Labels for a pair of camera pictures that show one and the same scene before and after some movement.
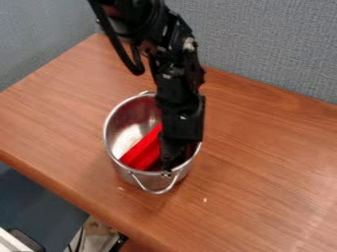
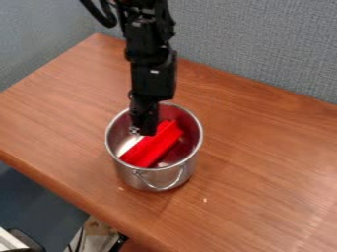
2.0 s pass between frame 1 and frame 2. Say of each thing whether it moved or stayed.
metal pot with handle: stayed
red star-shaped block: stayed
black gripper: moved
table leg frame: stayed
